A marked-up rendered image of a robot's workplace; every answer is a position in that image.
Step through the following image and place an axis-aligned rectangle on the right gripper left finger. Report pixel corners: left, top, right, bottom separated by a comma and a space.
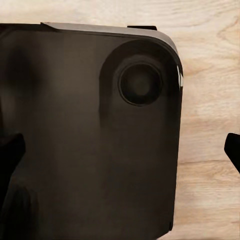
0, 133, 26, 193

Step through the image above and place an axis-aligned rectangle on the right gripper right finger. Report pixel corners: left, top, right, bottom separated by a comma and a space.
224, 132, 240, 173

